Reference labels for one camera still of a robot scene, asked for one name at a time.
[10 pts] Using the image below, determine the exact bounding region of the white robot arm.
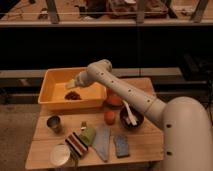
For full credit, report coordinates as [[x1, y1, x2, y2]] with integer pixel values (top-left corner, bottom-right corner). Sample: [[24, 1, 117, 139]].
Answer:
[[66, 59, 213, 171]]

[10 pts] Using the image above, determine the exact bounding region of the small orange fruit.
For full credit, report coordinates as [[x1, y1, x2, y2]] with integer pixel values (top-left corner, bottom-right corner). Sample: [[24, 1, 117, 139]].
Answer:
[[104, 111, 116, 125]]

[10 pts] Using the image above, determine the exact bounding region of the striped red white cloth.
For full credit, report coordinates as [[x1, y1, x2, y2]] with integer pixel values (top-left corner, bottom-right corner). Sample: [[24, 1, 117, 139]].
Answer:
[[65, 132, 88, 158]]

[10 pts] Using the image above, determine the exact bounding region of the yellow plastic tray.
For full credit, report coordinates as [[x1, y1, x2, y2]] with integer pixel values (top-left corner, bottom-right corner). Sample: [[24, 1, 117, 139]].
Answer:
[[37, 66, 108, 111]]

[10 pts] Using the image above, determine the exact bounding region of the blue sponge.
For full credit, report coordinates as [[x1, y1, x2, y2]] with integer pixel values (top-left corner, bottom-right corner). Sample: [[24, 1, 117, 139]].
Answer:
[[113, 135, 129, 158]]

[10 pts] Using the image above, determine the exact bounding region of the dark bowl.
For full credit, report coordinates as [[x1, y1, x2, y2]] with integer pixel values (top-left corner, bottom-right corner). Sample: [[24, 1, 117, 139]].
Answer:
[[120, 107, 144, 130]]

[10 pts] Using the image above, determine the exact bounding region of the small metal cup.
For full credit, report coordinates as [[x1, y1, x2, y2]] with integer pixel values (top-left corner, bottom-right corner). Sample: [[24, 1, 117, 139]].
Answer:
[[47, 116, 62, 134]]

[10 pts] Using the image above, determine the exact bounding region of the large orange fruit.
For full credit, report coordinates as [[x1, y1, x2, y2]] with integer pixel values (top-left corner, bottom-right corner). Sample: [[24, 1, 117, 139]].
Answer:
[[106, 89, 123, 107]]

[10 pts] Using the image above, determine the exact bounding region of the white round lid can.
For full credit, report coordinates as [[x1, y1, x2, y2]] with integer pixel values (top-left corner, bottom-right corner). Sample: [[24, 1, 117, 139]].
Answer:
[[50, 144, 70, 167]]

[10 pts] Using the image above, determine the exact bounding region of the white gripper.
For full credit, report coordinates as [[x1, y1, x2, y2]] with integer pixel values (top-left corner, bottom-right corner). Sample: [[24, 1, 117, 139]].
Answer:
[[65, 71, 94, 90]]

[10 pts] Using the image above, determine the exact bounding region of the brown item in tray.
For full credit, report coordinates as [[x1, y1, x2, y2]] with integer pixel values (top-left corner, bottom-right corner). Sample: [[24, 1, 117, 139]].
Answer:
[[65, 91, 81, 100]]

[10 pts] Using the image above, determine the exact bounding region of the wooden table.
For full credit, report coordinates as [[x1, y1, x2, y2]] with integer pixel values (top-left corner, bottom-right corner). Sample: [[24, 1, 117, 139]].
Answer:
[[24, 77, 165, 171]]

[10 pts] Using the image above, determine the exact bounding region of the white utensil in bowl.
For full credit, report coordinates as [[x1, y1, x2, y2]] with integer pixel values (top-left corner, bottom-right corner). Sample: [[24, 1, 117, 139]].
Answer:
[[123, 100, 137, 126]]

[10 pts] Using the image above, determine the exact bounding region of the grey triangular cloth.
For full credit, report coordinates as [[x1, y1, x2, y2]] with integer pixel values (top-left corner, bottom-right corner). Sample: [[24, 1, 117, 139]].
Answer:
[[92, 125, 110, 162]]

